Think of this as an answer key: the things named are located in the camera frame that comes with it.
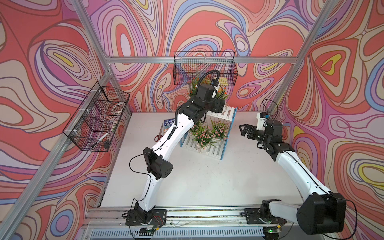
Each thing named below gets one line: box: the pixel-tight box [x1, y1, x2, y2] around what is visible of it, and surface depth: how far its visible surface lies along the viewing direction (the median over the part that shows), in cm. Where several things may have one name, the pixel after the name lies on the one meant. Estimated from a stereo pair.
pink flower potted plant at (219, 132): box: [210, 117, 230, 148], surface depth 90 cm
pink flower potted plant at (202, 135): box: [188, 120, 217, 153], surface depth 87 cm
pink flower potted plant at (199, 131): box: [189, 120, 211, 140], surface depth 88 cm
